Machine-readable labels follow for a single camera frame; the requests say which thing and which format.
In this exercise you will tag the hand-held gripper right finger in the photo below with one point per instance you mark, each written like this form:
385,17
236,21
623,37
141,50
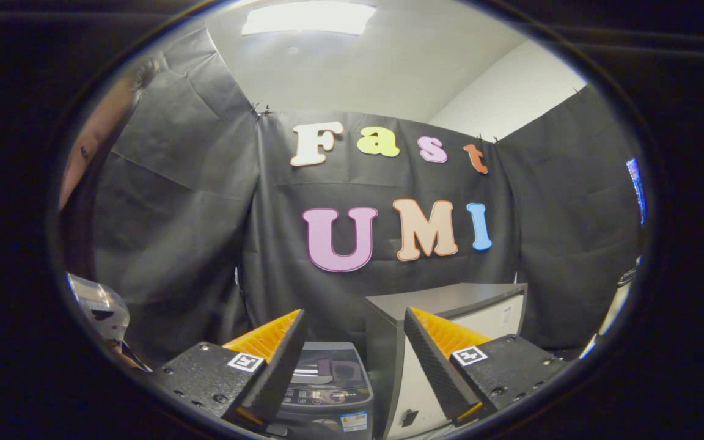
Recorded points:
431,363

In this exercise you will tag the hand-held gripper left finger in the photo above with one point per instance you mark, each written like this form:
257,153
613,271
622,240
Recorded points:
278,366

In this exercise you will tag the gray washing machine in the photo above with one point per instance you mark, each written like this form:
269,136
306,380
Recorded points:
327,409

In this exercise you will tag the gray and white cabinet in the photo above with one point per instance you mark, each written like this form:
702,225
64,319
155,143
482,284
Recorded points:
388,342

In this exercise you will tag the black backdrop cloth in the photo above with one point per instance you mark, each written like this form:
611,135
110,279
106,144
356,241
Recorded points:
205,232

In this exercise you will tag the computer monitor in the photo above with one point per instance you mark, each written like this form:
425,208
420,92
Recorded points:
637,189

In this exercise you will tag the person's head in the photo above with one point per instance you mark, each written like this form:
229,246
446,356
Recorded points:
104,122

